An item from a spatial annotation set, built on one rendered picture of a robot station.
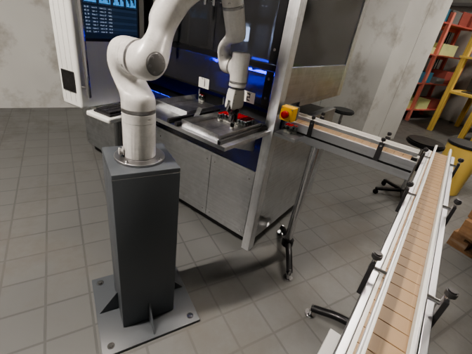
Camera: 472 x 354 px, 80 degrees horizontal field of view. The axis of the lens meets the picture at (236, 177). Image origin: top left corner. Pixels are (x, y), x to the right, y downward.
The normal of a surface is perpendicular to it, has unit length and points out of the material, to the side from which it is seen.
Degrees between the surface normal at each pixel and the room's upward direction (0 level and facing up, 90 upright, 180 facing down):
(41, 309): 0
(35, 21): 90
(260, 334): 0
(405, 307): 0
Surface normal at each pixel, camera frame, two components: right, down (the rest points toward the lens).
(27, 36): 0.48, 0.48
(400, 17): -0.87, 0.13
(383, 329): 0.14, -0.87
